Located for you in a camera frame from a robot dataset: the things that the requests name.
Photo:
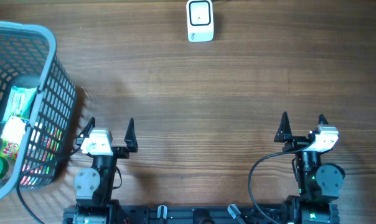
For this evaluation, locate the Haribo gummy candy bag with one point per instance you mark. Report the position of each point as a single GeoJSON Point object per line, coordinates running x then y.
{"type": "Point", "coordinates": [9, 150]}

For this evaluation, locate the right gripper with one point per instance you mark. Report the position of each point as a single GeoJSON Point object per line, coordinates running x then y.
{"type": "Point", "coordinates": [284, 134]}

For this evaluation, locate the grey plastic mesh basket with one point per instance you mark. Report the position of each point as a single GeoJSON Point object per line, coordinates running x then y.
{"type": "Point", "coordinates": [28, 59]}

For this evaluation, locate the white paper pouch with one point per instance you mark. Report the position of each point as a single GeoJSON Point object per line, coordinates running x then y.
{"type": "Point", "coordinates": [14, 129]}

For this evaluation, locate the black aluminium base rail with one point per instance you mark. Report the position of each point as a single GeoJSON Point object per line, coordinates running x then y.
{"type": "Point", "coordinates": [147, 215]}

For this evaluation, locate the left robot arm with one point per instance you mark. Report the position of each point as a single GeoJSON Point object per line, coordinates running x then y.
{"type": "Point", "coordinates": [94, 185]}

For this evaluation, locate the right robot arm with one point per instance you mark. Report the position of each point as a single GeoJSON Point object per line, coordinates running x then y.
{"type": "Point", "coordinates": [319, 184]}

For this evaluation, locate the teal white tissue packet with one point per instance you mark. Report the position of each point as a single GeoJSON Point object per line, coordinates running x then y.
{"type": "Point", "coordinates": [19, 103]}

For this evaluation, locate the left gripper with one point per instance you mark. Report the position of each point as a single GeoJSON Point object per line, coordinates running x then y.
{"type": "Point", "coordinates": [122, 152]}

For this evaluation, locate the white barcode scanner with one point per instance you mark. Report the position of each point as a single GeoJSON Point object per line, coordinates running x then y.
{"type": "Point", "coordinates": [200, 20]}

